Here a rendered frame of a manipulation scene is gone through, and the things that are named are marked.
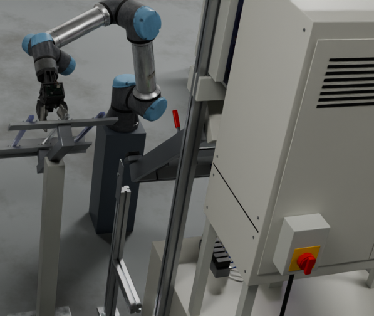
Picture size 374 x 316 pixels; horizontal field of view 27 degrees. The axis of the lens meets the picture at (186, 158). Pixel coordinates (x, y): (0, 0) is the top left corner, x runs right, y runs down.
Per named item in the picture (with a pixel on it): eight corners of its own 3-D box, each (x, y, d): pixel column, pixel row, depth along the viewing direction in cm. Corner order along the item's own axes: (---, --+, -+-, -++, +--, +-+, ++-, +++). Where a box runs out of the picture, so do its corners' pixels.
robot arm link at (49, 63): (32, 69, 264) (56, 69, 267) (34, 81, 263) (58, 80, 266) (36, 57, 258) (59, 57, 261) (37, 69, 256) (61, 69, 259)
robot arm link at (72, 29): (116, -16, 303) (17, 32, 277) (136, -7, 298) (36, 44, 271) (118, 9, 311) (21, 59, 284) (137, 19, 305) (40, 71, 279)
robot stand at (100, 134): (88, 210, 373) (98, 113, 344) (124, 208, 379) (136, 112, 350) (96, 234, 359) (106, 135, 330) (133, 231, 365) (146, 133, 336)
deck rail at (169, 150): (131, 181, 281) (129, 165, 282) (136, 181, 282) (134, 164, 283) (200, 140, 215) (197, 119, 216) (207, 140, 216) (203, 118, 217)
